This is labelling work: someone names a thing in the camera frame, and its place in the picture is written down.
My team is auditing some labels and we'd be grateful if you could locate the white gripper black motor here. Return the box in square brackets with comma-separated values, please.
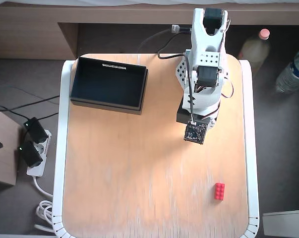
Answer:
[177, 85, 221, 129]

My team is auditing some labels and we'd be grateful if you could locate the red lego brick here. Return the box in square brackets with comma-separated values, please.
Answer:
[213, 182, 227, 201]

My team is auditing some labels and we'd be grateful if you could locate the black plastic bin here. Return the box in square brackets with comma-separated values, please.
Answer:
[69, 56, 149, 116]

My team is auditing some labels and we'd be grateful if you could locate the juice bottle pink cap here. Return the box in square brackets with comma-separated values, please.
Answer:
[238, 28, 273, 75]

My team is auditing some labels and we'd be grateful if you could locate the clear water bottle blue label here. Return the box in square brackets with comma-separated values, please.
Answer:
[275, 48, 299, 94]

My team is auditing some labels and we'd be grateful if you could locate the grey white board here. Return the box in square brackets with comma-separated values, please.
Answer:
[262, 209, 299, 238]

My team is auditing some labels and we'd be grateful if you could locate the white power strip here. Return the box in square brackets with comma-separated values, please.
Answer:
[26, 129, 53, 177]

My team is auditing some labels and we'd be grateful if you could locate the black power adapter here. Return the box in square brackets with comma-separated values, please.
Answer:
[23, 118, 49, 144]
[17, 141, 44, 168]

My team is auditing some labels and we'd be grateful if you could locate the brown wooden furniture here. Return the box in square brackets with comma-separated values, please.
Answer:
[0, 1, 299, 60]

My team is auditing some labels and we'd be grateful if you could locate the brown cardboard box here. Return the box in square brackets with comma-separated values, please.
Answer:
[0, 104, 24, 187]

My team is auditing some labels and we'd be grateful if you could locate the black camera circuit board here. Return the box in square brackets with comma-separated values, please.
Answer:
[183, 121, 208, 145]

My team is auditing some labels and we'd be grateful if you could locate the red black servo wire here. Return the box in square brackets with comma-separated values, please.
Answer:
[220, 73, 235, 99]

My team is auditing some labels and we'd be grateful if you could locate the thin black camera cable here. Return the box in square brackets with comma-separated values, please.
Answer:
[157, 51, 197, 124]

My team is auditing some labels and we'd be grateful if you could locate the thick black cable silver plug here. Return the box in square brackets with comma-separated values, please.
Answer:
[138, 24, 192, 53]

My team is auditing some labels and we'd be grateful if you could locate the thin black floor cable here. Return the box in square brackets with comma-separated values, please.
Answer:
[0, 95, 60, 122]

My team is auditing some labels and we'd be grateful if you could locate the white power cable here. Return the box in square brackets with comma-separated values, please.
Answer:
[34, 175, 56, 233]

